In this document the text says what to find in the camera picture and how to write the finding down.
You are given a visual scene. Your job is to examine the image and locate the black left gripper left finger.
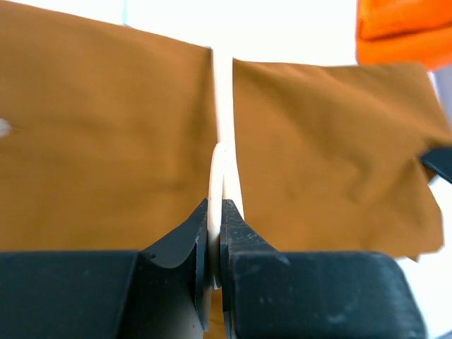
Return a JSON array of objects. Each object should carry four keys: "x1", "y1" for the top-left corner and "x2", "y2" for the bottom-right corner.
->
[{"x1": 140, "y1": 199, "x2": 209, "y2": 332}]

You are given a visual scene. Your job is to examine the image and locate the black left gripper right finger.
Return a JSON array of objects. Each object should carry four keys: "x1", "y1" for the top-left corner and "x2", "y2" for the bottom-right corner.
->
[{"x1": 220, "y1": 199, "x2": 292, "y2": 338}]

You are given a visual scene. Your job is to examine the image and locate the brown trousers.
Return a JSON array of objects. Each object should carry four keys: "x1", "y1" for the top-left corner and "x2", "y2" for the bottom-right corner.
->
[{"x1": 1, "y1": 1, "x2": 451, "y2": 258}]

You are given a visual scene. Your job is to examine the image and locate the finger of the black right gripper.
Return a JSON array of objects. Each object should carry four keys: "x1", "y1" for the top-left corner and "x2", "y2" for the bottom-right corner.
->
[{"x1": 420, "y1": 146, "x2": 452, "y2": 184}]

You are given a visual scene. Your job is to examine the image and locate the orange garment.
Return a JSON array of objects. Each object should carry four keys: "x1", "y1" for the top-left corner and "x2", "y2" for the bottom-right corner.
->
[{"x1": 355, "y1": 0, "x2": 451, "y2": 71}]

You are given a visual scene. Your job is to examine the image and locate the beige plastic hanger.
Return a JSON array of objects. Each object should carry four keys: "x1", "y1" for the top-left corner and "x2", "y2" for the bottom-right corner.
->
[{"x1": 201, "y1": 47, "x2": 246, "y2": 333}]

